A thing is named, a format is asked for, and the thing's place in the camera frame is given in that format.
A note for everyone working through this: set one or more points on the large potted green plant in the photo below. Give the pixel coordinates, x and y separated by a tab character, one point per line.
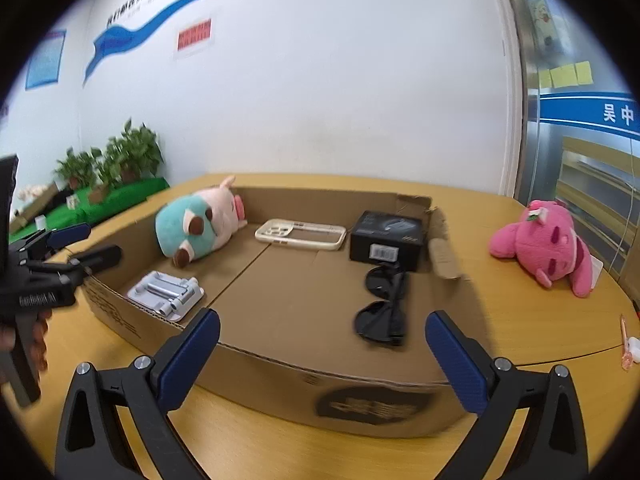
135	147

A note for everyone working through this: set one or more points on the cream phone case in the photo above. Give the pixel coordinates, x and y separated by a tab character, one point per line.
275	232

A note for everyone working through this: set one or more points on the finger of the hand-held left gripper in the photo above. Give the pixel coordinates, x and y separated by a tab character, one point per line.
100	257
70	234

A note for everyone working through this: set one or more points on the black monitor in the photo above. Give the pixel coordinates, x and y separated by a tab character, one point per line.
7	195

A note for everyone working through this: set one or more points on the silver folding phone stand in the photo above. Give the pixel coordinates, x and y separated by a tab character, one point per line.
162	292

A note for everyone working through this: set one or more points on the green table cloth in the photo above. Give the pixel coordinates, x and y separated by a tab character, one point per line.
130	195

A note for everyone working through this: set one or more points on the blue door sign band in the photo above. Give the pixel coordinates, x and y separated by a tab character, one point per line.
575	110

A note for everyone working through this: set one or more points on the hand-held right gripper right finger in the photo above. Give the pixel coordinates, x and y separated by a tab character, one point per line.
457	360

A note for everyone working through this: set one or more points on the wooden desktop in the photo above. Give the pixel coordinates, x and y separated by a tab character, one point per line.
525	320

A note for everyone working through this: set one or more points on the small potted green plant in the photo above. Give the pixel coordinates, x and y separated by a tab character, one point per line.
102	187

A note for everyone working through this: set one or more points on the medium potted green plant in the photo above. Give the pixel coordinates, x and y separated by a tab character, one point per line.
77	165

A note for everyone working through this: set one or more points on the blue wave wall decal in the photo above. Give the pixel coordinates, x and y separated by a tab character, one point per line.
127	37

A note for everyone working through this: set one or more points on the black glasses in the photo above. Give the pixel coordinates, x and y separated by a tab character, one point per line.
375	322

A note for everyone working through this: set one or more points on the pink plush bear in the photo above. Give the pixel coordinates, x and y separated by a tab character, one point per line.
540	245

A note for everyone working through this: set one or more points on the teal and pink plush pig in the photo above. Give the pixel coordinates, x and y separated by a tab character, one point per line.
192	225

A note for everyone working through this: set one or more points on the brown cardboard carton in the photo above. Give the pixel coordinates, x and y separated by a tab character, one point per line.
35	207

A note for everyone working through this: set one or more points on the small black product box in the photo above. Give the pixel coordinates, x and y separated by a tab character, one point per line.
385	240

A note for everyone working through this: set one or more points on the blue wall poster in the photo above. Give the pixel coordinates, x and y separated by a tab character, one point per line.
46	60

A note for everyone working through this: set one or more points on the yellow sticky note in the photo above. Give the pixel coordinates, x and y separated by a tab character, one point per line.
564	76
545	79
583	73

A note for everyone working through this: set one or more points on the small white case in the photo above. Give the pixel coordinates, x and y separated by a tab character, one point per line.
635	350

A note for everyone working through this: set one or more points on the white plush toy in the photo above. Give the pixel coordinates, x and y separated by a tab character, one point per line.
32	191

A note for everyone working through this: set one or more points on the person's left hand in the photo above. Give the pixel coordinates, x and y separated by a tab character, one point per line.
37	332

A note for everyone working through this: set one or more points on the shallow cardboard box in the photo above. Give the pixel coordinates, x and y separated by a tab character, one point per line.
300	300

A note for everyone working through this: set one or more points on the red wall notice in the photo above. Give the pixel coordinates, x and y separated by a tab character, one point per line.
195	36

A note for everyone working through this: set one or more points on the small white table card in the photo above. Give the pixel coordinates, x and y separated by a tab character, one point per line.
39	221
73	201

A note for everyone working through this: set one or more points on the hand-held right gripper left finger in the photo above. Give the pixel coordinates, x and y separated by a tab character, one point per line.
192	355

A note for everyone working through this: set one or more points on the cartoon door poster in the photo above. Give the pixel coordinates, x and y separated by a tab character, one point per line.
545	17

